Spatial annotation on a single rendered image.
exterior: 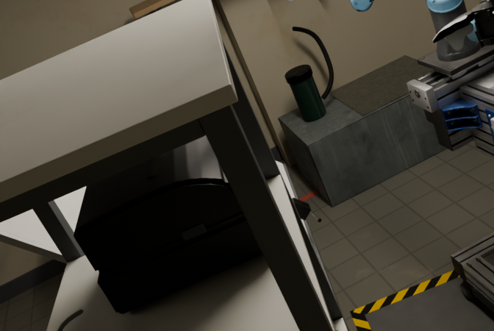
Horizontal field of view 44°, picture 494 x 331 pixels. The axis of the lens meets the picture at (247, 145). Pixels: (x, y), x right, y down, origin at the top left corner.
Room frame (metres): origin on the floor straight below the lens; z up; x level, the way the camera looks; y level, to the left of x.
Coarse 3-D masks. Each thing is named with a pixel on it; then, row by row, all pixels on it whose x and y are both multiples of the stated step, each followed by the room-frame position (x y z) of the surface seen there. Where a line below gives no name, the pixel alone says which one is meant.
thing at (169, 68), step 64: (192, 0) 1.13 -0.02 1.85; (64, 64) 1.07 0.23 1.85; (128, 64) 0.85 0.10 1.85; (192, 64) 0.70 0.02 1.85; (0, 128) 0.81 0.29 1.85; (64, 128) 0.68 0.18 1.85; (128, 128) 0.58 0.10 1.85; (192, 128) 0.59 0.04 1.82; (256, 128) 1.13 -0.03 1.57; (0, 192) 0.59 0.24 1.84; (64, 192) 0.60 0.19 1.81; (256, 192) 0.58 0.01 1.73; (64, 256) 1.16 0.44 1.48; (64, 320) 0.95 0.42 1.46; (128, 320) 0.87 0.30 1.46; (192, 320) 0.80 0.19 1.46; (256, 320) 0.73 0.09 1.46; (320, 320) 0.58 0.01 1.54
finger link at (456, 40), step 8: (464, 16) 1.20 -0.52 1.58; (448, 24) 1.20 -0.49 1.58; (456, 24) 1.19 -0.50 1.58; (464, 24) 1.18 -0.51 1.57; (472, 24) 1.20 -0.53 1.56; (440, 32) 1.19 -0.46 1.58; (448, 32) 1.19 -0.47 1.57; (456, 32) 1.20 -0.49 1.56; (464, 32) 1.20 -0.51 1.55; (432, 40) 1.19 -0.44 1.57; (448, 40) 1.20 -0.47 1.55; (456, 40) 1.19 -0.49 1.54; (456, 48) 1.19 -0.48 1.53
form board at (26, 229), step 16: (80, 192) 1.55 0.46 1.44; (64, 208) 1.44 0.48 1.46; (80, 208) 1.47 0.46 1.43; (0, 224) 1.29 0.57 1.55; (16, 224) 1.31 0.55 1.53; (32, 224) 1.33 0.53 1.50; (304, 224) 1.86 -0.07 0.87; (0, 240) 1.25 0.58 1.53; (16, 240) 1.25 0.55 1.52; (32, 240) 1.27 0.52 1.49; (48, 240) 1.29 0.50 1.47; (48, 256) 1.25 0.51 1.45
